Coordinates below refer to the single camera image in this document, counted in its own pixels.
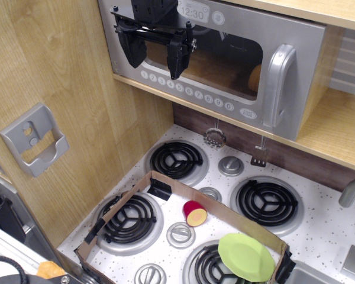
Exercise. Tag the silver sink basin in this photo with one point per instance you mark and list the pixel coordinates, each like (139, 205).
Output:
(302, 274)

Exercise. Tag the back left stove burner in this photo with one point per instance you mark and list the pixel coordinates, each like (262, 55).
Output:
(180, 160)

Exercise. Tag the wooden shelf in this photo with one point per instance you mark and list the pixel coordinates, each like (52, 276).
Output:
(329, 131)

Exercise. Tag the centre silver stove knob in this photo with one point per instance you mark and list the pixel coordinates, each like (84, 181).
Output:
(180, 235)

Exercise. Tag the front right stove burner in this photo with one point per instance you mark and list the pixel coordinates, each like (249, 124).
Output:
(204, 265)

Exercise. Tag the front left stove burner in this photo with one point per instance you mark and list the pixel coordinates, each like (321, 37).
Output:
(134, 228)

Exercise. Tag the green toy plate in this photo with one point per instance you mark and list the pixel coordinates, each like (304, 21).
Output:
(246, 257)

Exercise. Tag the front silver stove knob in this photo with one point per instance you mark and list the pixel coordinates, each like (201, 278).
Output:
(150, 274)

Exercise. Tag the red toy fruit half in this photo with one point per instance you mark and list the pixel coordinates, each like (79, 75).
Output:
(194, 213)

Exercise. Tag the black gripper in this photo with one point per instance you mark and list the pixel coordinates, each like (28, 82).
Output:
(158, 22)

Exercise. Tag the black device at left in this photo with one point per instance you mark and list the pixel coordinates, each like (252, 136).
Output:
(9, 221)

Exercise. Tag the middle silver stove knob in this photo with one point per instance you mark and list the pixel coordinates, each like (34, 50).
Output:
(211, 193)

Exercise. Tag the stove burner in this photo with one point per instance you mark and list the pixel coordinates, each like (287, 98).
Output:
(180, 160)
(134, 228)
(204, 265)
(270, 202)

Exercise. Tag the back right stove burner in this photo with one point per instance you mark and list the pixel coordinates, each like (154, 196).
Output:
(270, 202)

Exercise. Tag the silver stove knob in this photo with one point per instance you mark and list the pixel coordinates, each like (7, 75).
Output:
(180, 235)
(211, 193)
(150, 274)
(231, 166)

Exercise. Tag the hanging silver spatula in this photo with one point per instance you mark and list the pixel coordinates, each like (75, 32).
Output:
(260, 154)

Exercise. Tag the grey wall phone holder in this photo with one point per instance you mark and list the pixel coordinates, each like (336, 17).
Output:
(27, 131)

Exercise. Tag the cardboard barrier frame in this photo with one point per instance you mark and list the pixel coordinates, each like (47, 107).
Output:
(162, 231)

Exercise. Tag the silver toy microwave door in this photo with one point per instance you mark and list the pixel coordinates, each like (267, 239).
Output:
(253, 66)

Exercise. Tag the back silver stove knob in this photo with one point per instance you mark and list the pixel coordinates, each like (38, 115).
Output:
(231, 166)

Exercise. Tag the hanging silver slotted spoon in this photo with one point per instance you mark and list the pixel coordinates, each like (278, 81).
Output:
(214, 136)

